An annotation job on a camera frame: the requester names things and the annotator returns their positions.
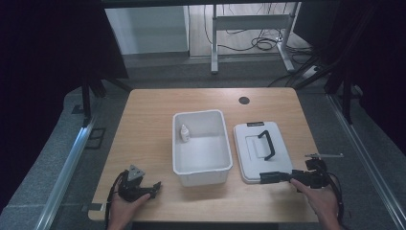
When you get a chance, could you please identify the white cabinet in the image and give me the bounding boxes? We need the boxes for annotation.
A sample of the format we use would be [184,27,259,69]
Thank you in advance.
[104,5,191,56]

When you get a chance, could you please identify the person's right hand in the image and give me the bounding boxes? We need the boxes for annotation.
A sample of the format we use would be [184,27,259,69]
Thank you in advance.
[289,177,340,222]

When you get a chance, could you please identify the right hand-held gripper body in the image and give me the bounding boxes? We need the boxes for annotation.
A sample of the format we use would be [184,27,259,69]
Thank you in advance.
[290,152,345,190]

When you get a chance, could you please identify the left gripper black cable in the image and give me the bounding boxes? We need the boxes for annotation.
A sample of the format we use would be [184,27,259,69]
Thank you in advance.
[103,170,129,230]

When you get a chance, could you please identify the small white dropper bottle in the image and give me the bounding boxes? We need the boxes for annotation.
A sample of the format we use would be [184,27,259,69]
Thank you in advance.
[180,124,192,144]

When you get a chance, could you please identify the black metal stand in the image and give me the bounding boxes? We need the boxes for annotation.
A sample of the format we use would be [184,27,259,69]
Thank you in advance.
[79,78,132,127]
[292,47,366,126]

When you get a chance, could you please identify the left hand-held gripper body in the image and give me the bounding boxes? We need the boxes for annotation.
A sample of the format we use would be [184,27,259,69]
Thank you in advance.
[117,164,151,203]

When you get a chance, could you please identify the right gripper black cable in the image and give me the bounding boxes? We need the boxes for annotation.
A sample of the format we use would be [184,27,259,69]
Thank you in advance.
[325,172,347,224]

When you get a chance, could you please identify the black curtain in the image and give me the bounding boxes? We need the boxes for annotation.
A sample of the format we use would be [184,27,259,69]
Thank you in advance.
[292,0,406,156]
[0,0,130,212]

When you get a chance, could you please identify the coiled black floor cable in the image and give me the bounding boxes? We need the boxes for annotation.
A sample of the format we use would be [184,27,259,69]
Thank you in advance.
[203,3,290,53]

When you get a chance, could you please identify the person's left hand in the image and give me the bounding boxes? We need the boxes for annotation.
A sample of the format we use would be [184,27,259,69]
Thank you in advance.
[109,192,151,226]

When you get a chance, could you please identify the aluminium rail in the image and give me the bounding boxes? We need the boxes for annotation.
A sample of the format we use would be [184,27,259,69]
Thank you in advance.
[327,93,406,230]
[34,117,98,230]

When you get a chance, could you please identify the white metal desk frame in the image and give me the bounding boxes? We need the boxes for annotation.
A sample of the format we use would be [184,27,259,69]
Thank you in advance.
[210,2,303,76]

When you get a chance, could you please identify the grey box lid black handle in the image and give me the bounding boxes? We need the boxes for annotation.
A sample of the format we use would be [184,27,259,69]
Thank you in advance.
[232,120,294,185]

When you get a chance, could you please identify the white plastic storage box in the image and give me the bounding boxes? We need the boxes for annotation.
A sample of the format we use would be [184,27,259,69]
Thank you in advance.
[171,108,234,188]

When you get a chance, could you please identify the white power strip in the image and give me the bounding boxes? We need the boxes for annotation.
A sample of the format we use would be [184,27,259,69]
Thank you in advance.
[300,64,322,80]

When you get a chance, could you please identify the black floor bracket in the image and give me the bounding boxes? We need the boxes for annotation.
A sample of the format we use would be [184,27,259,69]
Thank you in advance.
[83,126,107,150]

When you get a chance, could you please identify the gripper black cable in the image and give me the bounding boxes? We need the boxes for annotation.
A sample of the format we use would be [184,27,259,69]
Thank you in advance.
[103,170,129,230]
[325,172,347,224]

